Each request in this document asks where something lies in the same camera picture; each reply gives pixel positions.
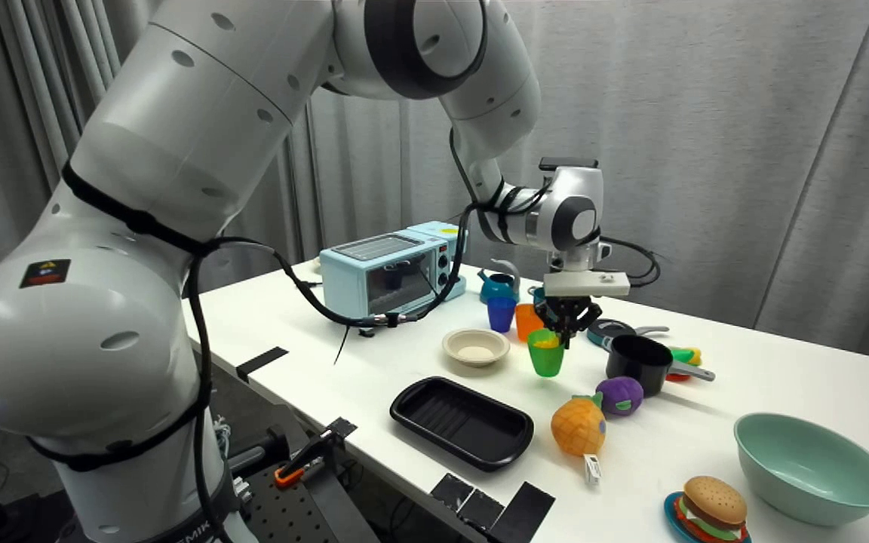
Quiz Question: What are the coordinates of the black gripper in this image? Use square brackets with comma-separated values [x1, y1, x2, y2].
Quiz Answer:
[534, 296, 606, 353]

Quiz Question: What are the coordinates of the light green plastic cup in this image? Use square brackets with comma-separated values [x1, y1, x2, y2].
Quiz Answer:
[525, 325, 568, 381]

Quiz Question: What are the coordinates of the orange plastic cup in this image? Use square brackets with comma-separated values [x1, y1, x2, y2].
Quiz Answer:
[514, 303, 549, 344]

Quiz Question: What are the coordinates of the blue plastic cup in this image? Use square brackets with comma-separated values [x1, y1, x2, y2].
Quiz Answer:
[486, 299, 520, 336]

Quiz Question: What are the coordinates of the white plate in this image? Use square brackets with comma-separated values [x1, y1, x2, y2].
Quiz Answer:
[440, 325, 511, 369]

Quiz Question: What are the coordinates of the small blue plate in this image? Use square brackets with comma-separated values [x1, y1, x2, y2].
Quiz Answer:
[659, 488, 755, 543]

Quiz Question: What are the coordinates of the grey perforated mounting plate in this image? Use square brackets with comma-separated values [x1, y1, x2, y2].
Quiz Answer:
[234, 470, 383, 543]

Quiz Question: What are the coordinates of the small black frying pan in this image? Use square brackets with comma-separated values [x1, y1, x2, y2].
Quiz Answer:
[586, 314, 675, 353]

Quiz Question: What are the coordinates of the purple plush eggplant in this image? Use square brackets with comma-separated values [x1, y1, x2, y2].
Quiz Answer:
[572, 374, 648, 419]

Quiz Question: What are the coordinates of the orange plush fruit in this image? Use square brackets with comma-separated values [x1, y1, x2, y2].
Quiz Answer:
[549, 393, 609, 488]

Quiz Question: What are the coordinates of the green yellow toy vegetable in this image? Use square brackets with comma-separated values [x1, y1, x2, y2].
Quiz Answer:
[666, 344, 706, 372]

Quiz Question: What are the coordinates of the black rectangular tray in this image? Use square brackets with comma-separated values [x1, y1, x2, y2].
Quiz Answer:
[386, 374, 538, 475]

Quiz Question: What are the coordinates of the light blue toaster oven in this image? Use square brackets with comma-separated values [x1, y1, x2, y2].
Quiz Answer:
[315, 217, 470, 338]

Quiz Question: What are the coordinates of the black tape patch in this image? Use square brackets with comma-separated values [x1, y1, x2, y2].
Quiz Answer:
[429, 470, 476, 509]
[488, 479, 558, 543]
[455, 488, 506, 535]
[234, 344, 293, 384]

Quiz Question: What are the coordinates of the toy burger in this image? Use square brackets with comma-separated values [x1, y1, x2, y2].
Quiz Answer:
[672, 475, 751, 543]

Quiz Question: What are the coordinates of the grey curtain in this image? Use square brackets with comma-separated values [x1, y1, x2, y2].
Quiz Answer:
[0, 0, 869, 369]

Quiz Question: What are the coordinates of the teal bowl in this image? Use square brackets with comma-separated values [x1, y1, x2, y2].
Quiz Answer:
[733, 411, 869, 530]

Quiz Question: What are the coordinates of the teal cup with grey handle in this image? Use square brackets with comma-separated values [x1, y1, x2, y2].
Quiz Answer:
[476, 255, 525, 309]

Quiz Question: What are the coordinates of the black saucepan grey handle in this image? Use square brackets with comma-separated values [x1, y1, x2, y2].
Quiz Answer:
[603, 333, 717, 398]

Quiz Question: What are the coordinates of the orange handled black clamp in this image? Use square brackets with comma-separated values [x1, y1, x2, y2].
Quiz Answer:
[268, 412, 360, 496]

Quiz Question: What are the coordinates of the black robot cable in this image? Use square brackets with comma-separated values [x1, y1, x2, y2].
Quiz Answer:
[174, 178, 662, 543]

